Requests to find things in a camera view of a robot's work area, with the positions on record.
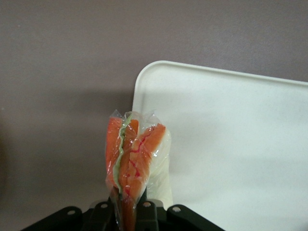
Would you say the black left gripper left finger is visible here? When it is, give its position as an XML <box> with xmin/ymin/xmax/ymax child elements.
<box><xmin>90</xmin><ymin>190</ymin><xmax>121</xmax><ymax>231</ymax></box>

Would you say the triangular sandwich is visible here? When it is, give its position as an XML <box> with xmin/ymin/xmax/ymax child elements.
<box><xmin>104</xmin><ymin>109</ymin><xmax>174</xmax><ymax>231</ymax></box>

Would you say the cream plastic tray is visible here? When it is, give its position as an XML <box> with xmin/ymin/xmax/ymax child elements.
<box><xmin>131</xmin><ymin>60</ymin><xmax>308</xmax><ymax>231</ymax></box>

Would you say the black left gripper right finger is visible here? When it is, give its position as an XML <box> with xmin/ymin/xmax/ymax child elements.
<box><xmin>134</xmin><ymin>190</ymin><xmax>160</xmax><ymax>231</ymax></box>

